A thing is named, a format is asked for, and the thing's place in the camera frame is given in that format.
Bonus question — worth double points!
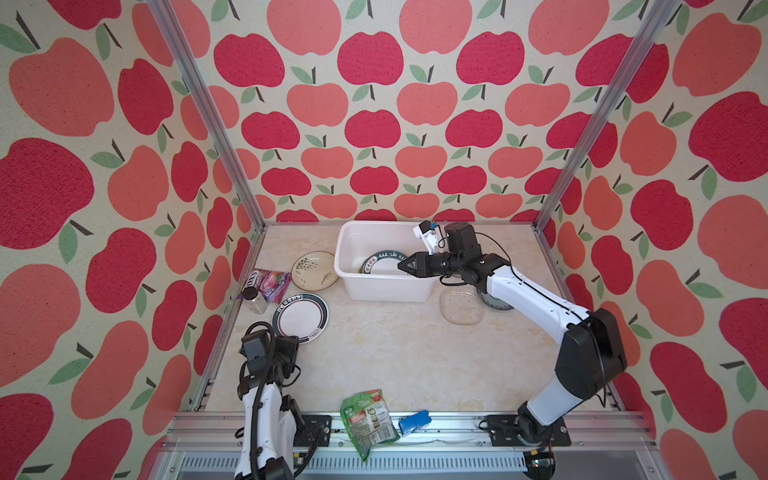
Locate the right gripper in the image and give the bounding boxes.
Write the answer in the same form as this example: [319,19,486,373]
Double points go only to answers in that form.
[398,252,462,278]

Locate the red green rim plate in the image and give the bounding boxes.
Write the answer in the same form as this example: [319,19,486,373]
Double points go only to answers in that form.
[272,293,329,343]

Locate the clear pink glass plate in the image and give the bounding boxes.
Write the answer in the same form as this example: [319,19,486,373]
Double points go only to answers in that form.
[439,288,484,326]

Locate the blue white porcelain plate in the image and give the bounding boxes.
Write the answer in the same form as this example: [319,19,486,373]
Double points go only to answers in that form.
[478,292,513,311]

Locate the beige willow pattern plate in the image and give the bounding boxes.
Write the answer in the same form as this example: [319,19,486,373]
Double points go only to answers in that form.
[291,251,338,292]

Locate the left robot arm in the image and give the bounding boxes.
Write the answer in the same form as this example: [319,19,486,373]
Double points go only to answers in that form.
[235,322,304,479]

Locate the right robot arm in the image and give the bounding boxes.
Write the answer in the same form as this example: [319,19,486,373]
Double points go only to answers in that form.
[398,251,628,446]

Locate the white plastic bin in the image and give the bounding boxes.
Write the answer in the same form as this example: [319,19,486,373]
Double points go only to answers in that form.
[334,220,437,303]

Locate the small jar black lid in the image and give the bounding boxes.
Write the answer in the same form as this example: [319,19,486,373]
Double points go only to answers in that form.
[241,286,268,315]

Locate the purple snack bag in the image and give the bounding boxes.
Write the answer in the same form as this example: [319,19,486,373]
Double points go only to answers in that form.
[244,268,292,304]

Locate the green snack packet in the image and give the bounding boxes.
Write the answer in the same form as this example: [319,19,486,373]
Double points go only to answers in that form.
[340,389,400,462]

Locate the blue small box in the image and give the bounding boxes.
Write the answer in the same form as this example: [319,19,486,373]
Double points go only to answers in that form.
[398,410,432,436]

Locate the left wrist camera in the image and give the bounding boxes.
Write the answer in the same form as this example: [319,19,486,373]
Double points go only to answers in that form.
[239,330,271,375]

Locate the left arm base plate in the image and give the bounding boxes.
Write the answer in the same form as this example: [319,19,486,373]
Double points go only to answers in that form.
[249,414,333,448]

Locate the black corrugated cable hose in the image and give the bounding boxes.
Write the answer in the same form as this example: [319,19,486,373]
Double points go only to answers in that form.
[238,321,301,480]

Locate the aluminium front rail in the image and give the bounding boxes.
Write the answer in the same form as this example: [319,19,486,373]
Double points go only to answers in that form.
[146,411,672,479]

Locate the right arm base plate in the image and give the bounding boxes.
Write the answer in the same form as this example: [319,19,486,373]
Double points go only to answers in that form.
[478,414,572,448]

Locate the right aluminium frame post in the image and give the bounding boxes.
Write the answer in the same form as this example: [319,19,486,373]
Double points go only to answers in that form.
[533,0,681,235]

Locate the aluminium frame post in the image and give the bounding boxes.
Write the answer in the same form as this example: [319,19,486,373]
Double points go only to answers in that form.
[533,0,681,235]
[148,0,266,234]

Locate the left aluminium frame post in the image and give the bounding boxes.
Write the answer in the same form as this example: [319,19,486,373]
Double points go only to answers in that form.
[148,0,266,234]

